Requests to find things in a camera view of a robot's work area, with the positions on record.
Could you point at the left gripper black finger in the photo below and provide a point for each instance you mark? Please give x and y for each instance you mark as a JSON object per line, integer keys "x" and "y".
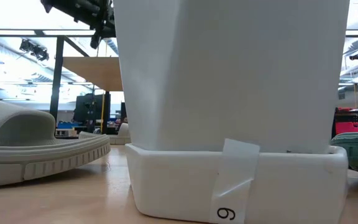
{"x": 96, "y": 39}

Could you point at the grey foam slide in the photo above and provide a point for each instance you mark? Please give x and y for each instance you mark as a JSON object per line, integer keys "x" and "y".
{"x": 42, "y": 155}
{"x": 123, "y": 137}

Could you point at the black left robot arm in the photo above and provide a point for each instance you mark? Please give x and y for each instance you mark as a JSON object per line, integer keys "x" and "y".
{"x": 61, "y": 7}

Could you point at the wooden shelf board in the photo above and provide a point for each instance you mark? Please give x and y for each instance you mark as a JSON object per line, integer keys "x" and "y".
{"x": 98, "y": 73}

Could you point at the black ceiling spotlight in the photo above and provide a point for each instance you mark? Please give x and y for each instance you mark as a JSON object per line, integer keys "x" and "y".
{"x": 37, "y": 51}

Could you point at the wide black monitor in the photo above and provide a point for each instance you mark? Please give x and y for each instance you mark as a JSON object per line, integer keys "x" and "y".
{"x": 87, "y": 109}

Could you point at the narrow black monitor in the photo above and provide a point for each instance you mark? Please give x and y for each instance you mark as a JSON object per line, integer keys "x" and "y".
{"x": 123, "y": 112}

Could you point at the blue box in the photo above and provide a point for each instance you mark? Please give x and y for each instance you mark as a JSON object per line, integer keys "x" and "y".
{"x": 68, "y": 125}

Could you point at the tall white plastic container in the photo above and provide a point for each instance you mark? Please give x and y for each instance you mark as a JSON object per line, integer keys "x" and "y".
{"x": 228, "y": 77}

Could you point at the white plastic base tray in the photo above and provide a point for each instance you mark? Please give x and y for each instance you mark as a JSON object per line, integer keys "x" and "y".
{"x": 172, "y": 186}

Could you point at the white tape label with digit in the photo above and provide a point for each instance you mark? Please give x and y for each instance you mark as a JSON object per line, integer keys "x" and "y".
{"x": 235, "y": 174}

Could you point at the red plastic crate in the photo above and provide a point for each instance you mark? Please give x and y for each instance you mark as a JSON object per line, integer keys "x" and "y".
{"x": 350, "y": 128}

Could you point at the black overhead frame bar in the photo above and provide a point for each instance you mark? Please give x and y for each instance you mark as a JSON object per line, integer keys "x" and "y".
{"x": 39, "y": 32}

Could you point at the black table edge rail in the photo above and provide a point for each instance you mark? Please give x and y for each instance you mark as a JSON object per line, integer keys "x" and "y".
{"x": 68, "y": 137}

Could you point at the small black duct object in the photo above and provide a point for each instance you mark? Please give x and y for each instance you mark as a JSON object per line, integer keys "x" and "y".
{"x": 356, "y": 56}

